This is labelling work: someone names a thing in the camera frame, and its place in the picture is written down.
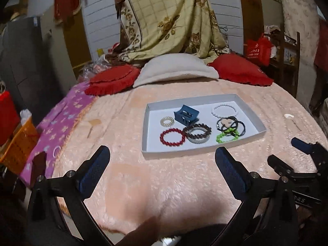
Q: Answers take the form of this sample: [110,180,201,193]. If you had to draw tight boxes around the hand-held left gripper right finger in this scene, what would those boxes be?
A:
[215,147,299,246]

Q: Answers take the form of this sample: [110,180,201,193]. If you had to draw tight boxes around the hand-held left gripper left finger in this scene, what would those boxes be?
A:
[27,145,114,246]

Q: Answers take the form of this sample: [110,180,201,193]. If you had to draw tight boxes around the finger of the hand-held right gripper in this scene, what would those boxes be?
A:
[292,137,328,166]
[267,155,299,180]

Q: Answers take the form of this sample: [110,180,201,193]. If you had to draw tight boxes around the green bead bracelet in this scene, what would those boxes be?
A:
[216,130,240,144]

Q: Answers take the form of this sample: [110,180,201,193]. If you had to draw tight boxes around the white shallow cardboard tray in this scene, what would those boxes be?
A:
[142,94,267,161]

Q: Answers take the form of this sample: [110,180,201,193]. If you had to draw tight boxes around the grey braided cord bracelet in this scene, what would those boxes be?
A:
[187,131,209,144]

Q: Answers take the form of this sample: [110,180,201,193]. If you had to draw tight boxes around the black hair tie heart charm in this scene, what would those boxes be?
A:
[216,116,239,132]

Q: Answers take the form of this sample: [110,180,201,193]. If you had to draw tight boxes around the brown bead bracelet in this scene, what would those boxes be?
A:
[182,124,213,140]

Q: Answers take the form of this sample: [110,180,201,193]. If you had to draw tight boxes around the white bead bracelet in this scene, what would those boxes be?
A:
[212,104,239,118]

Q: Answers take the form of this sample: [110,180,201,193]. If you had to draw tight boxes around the blue hair claw clip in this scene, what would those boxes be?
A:
[174,105,200,123]

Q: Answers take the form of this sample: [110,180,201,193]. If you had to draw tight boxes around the red bead bracelet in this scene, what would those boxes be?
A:
[160,129,185,148]

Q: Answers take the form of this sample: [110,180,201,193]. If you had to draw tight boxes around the purple patterned blanket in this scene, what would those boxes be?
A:
[20,82,96,185]

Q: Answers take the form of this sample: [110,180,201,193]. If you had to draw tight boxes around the orange plastic basket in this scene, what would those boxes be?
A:
[0,116,40,175]

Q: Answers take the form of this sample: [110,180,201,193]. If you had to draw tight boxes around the red ruffled pillow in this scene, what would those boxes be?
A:
[84,65,141,96]
[207,54,274,87]

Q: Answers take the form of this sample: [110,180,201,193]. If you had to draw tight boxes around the red shopping bag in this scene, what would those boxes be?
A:
[245,34,272,66]

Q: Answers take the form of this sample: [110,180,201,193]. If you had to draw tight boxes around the clear plastic bag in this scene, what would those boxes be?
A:
[82,55,114,80]

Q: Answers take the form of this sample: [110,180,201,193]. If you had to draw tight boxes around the beige pillow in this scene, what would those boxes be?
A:
[133,54,219,88]

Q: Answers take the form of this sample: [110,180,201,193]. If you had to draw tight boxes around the pink floral curtain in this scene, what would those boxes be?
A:
[279,0,322,69]

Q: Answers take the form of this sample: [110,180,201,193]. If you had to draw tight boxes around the grey cabinet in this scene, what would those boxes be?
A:
[0,17,60,131]

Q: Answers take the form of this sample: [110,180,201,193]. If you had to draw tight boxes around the floral yellow blanket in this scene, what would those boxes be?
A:
[114,0,230,62]

